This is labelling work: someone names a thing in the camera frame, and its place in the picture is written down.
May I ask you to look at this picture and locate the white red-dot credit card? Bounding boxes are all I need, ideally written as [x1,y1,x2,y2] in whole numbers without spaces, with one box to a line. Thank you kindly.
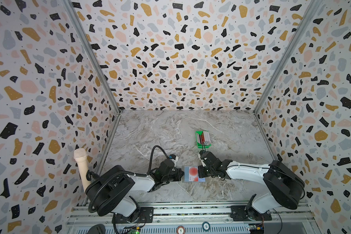
[184,166,199,182]

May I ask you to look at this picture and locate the grey card holder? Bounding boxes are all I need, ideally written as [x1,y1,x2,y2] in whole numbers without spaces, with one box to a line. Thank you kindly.
[182,166,206,183]

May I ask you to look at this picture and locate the green card tray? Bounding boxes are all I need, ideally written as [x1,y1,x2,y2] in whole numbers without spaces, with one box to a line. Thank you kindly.
[195,131,212,149]

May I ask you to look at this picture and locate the cards stack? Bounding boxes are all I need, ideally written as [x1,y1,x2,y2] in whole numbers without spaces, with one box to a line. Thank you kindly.
[200,131,212,146]

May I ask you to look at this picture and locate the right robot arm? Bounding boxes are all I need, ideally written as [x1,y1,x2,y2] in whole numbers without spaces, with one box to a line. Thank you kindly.
[198,150,305,215]

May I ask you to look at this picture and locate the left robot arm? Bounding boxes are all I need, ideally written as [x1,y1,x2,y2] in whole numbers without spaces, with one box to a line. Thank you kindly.
[82,159,185,217]

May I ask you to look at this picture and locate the red round marker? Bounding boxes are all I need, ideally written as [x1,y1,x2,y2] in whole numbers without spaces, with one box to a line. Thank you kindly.
[176,226,186,234]

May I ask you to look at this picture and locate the green round marker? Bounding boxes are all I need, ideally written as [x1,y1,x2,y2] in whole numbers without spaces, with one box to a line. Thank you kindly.
[202,222,211,232]

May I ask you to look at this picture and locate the beige microphone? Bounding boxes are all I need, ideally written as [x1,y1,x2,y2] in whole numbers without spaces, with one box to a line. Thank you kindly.
[74,148,91,192]

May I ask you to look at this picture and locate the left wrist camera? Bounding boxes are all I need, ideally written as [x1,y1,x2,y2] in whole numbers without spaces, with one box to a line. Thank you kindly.
[168,154,179,166]

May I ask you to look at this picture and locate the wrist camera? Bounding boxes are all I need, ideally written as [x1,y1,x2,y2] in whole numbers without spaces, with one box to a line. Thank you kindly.
[168,154,179,166]
[198,150,209,167]

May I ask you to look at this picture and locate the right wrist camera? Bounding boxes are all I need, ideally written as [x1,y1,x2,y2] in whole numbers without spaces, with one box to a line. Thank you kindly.
[198,150,209,167]

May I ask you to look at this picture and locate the aluminium mounting rail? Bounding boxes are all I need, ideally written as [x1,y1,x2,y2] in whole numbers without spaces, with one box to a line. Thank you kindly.
[64,201,321,234]

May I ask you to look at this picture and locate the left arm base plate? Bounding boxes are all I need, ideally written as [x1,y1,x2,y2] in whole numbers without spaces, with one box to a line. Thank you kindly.
[112,207,154,225]

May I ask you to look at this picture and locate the black corrugated cable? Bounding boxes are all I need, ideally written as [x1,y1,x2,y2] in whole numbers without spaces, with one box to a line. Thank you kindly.
[87,145,170,214]

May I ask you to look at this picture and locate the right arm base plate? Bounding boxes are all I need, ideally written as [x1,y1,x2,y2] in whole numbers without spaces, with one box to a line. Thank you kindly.
[230,205,272,221]

